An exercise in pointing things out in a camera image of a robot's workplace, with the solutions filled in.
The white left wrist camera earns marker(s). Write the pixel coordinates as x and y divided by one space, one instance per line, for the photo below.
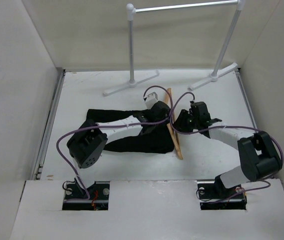
150 100

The black trousers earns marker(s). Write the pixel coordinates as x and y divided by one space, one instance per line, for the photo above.
159 141

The white clothes rack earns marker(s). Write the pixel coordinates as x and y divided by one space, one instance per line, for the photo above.
174 35

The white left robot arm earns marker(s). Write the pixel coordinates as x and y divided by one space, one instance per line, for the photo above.
120 131

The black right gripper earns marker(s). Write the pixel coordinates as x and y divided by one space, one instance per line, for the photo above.
179 123

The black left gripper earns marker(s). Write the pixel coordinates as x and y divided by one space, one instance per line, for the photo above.
164 117

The wooden clothes hanger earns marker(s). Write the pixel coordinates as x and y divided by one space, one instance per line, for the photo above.
174 135

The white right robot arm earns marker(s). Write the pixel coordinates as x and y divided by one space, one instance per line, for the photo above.
259 154

